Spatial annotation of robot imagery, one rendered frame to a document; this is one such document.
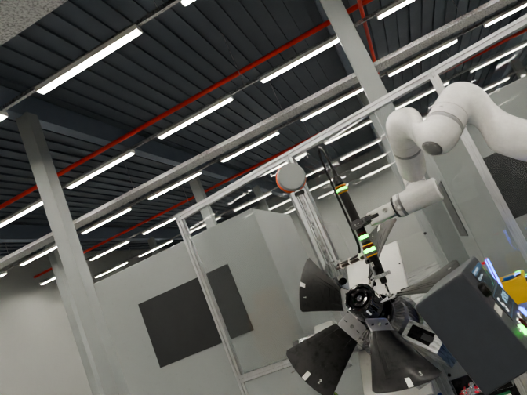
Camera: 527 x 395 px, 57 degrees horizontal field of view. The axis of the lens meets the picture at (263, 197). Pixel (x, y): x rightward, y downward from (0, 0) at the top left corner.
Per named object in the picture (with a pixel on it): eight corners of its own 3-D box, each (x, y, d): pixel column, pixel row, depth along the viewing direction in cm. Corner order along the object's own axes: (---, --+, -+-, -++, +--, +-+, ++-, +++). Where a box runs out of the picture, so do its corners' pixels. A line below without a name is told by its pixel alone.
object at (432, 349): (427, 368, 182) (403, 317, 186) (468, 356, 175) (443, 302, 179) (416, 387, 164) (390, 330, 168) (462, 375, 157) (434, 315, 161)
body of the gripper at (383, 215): (400, 216, 168) (371, 229, 173) (406, 215, 177) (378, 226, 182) (390, 197, 170) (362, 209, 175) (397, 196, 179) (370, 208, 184)
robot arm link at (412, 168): (384, 126, 160) (401, 182, 181) (395, 161, 149) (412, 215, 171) (412, 117, 157) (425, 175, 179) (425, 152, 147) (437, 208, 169)
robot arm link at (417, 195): (395, 186, 173) (401, 207, 167) (430, 170, 168) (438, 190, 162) (405, 198, 179) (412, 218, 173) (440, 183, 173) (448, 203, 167)
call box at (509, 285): (510, 303, 190) (497, 277, 192) (536, 294, 186) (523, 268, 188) (508, 312, 176) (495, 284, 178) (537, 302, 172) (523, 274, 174)
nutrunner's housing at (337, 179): (378, 285, 178) (327, 173, 186) (387, 281, 178) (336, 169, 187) (381, 284, 174) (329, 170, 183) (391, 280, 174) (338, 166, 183)
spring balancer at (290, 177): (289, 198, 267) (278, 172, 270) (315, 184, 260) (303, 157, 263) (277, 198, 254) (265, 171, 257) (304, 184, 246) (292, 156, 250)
